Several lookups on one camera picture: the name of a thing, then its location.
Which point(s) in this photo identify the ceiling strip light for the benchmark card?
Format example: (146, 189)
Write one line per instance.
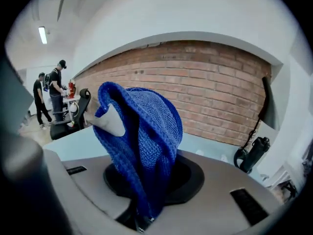
(42, 35)

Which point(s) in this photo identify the white jug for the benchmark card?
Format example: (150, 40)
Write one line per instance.
(73, 106)

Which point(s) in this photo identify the red fire extinguisher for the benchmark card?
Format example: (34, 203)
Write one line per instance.
(71, 89)

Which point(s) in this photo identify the blue knitted cloth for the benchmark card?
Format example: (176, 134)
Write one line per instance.
(151, 131)

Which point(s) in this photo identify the black office chair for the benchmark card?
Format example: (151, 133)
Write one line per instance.
(82, 106)

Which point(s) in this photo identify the black monitor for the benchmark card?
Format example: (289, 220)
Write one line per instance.
(270, 104)

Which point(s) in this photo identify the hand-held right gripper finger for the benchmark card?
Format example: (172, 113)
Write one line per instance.
(110, 122)

